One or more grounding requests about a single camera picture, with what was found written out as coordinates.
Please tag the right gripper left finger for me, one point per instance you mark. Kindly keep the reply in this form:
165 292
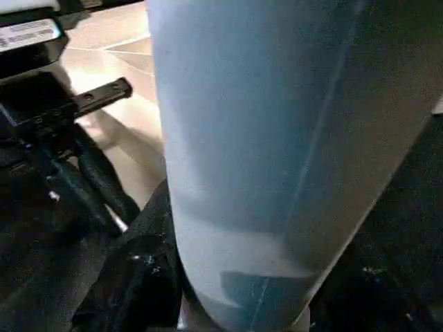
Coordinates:
138 276

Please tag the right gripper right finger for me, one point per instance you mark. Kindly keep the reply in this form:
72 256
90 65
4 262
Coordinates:
380 304

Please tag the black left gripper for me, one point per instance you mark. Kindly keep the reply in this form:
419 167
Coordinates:
34 90

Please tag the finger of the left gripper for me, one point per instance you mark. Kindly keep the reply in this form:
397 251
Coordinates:
107 176
83 200

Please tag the black mat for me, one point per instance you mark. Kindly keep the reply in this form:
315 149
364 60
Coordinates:
34 269

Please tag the white plastic table leg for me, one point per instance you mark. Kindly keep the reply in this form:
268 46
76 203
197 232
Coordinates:
259 138

